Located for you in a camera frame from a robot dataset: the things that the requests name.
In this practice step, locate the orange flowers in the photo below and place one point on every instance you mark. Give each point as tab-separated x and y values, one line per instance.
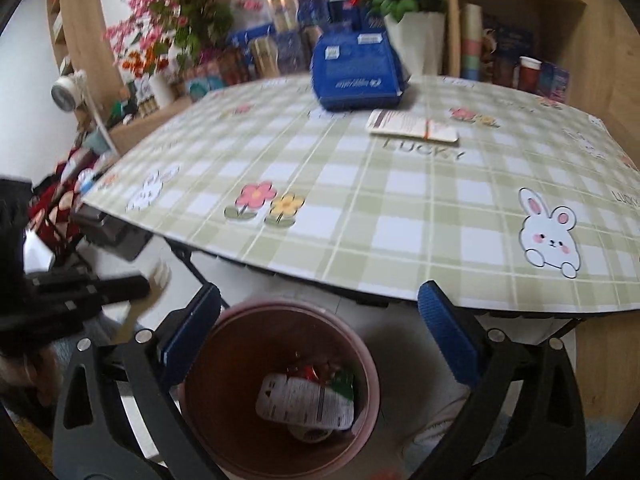
145	62

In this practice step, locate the red snack wrapper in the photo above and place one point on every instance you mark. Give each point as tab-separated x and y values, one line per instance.
315	372

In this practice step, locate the red jar white lid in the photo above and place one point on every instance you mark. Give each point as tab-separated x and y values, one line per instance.
529	77

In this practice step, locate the brown pink-rimmed waste bin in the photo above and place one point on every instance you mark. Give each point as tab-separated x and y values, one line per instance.
225	350

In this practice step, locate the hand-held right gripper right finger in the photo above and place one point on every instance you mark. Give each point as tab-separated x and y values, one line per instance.
447	332

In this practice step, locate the small white desk fan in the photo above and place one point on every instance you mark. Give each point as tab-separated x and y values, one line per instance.
65	92

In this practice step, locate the white cylindrical vase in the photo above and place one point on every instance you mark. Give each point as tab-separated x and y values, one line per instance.
162	90

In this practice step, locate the purple blue small box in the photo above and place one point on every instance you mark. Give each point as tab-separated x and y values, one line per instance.
555	82

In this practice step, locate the stack of pastel cups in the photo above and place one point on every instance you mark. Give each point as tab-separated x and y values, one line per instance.
471	45

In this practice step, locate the green snack wrapper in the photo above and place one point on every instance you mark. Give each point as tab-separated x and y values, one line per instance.
342	385

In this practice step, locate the wooden shelf unit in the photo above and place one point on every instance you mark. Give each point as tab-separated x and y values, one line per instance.
600	35

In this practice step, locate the teal plastic bowls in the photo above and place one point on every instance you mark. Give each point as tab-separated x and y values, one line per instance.
205	87

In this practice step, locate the cream round lid green label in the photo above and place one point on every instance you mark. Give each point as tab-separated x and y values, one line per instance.
312	434

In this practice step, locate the white printed plastic packaging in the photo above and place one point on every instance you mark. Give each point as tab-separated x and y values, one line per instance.
300	400

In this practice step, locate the green plaid bunny tablecloth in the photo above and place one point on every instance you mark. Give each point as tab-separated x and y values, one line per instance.
375	220

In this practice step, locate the dark glass jar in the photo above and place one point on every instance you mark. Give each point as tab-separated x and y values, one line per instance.
505	72

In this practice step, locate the low wooden sideboard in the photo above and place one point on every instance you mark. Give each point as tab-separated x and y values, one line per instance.
140	130

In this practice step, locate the white faceted vase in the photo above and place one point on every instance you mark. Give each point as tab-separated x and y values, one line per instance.
417	45

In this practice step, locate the white paper packet orange band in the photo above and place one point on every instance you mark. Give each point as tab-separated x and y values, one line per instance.
400	122

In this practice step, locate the dark blue printed box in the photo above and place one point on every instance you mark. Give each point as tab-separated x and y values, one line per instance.
510	40

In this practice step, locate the dark grey box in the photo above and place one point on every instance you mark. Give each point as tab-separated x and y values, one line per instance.
115	235

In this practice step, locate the wooden bookshelf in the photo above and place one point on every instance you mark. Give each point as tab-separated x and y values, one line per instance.
85	20

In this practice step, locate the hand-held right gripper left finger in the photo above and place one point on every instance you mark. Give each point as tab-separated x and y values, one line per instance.
192	332

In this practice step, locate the stack of blue gift boxes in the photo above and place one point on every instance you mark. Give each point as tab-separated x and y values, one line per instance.
290	40

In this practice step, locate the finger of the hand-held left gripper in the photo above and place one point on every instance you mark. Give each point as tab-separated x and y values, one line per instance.
90	290
50	322

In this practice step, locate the pink blossom bouquet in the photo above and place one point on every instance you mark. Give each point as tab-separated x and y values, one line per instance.
175	0

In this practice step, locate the blue cardboard box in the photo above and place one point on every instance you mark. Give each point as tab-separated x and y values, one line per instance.
355	70

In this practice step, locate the row of small bottles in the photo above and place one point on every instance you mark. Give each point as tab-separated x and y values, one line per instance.
145	107

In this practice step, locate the variegated green leaf plant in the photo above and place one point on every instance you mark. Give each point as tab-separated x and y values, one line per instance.
205	35

